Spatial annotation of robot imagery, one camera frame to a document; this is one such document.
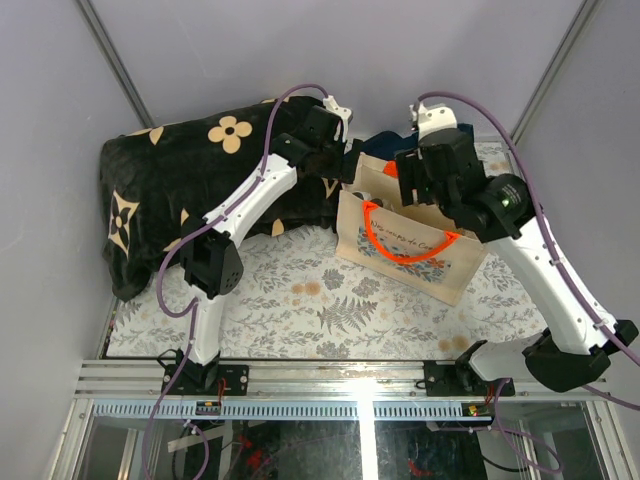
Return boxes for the beige canvas bag orange handles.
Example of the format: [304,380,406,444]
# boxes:
[336,154,486,306]

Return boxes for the clear square bottle grey cap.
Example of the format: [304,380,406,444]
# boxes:
[371,198,393,210]

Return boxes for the white rectangular lotion bottle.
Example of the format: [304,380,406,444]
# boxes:
[351,191,371,201]

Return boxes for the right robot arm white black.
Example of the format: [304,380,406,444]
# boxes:
[395,127,638,395]

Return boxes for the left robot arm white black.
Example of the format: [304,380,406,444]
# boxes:
[162,96,355,395]

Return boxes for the dark blue denim garment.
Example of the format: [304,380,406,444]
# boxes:
[359,122,476,161]

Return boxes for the floral patterned tablecloth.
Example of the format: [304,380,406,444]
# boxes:
[107,134,544,362]

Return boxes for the black floral pattern pillow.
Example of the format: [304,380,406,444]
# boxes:
[99,96,321,302]

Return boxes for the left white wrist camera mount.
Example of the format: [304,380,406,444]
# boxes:
[322,95,353,142]

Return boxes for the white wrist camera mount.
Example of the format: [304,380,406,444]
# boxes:
[410,102,458,140]
[322,95,353,142]

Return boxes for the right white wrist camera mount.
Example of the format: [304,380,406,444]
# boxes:
[410,102,458,140]

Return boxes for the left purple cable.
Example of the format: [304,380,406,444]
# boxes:
[142,82,331,480]

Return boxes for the purple cable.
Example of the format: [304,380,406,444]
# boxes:
[414,91,640,474]
[142,82,331,480]

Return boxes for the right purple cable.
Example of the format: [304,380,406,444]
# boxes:
[414,91,640,474]

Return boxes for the aluminium mounting rail frame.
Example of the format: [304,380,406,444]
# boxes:
[47,358,639,479]

